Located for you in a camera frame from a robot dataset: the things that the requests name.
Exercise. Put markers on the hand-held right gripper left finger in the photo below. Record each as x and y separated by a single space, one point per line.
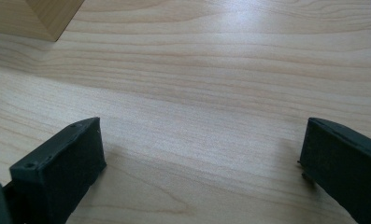
58 174

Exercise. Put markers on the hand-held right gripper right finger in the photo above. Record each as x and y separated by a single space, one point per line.
345 165

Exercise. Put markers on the light wooden box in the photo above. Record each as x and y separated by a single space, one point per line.
24 18

